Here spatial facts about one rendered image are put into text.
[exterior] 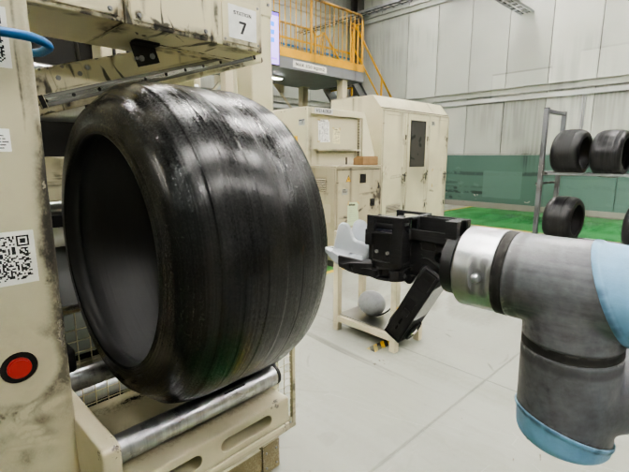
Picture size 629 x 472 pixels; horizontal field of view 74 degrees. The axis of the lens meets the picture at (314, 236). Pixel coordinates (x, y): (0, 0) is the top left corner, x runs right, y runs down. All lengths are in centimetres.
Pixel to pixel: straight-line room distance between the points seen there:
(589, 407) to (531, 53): 1189
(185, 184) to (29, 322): 31
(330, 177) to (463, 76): 829
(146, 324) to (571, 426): 88
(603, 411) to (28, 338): 72
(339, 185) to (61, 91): 425
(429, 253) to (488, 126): 1190
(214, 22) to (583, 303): 102
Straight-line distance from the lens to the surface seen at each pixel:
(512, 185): 1202
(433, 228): 52
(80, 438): 82
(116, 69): 120
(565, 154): 571
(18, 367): 76
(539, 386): 49
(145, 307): 113
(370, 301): 325
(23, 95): 72
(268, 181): 67
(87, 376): 104
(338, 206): 515
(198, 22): 117
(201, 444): 85
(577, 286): 44
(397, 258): 52
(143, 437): 80
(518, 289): 45
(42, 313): 74
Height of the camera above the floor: 136
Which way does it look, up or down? 11 degrees down
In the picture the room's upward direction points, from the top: straight up
